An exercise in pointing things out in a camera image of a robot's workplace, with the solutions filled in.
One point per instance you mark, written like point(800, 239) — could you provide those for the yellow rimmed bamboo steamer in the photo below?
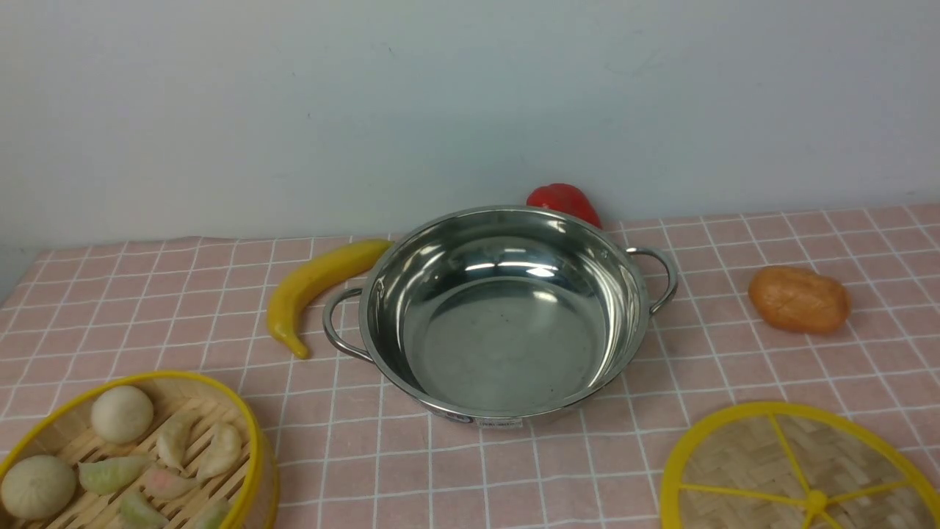
point(246, 496)

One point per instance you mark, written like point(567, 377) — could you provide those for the yellow rimmed woven steamer lid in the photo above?
point(779, 465)

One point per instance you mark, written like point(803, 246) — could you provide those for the stainless steel pot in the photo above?
point(502, 316)

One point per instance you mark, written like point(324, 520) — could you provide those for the red bell pepper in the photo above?
point(567, 199)

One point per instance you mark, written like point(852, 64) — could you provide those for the yellow plastic banana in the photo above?
point(306, 283)

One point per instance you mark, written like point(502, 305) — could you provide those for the cream dumpling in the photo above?
point(222, 453)

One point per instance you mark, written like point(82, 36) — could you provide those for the orange-brown potato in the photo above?
point(800, 300)

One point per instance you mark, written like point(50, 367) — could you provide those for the white dumpling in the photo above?
point(172, 440)

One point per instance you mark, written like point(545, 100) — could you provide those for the pale green dumpling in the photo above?
point(213, 515)

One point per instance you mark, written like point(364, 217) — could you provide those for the pink checkered tablecloth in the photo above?
point(356, 453)

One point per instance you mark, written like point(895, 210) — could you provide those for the pink dumpling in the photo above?
point(164, 484)

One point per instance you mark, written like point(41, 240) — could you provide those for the white steamed bun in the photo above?
point(122, 415)

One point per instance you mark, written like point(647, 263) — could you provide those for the light green dumpling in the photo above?
point(136, 512)

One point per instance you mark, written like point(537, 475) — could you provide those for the pale green steamed bun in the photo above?
point(38, 487)

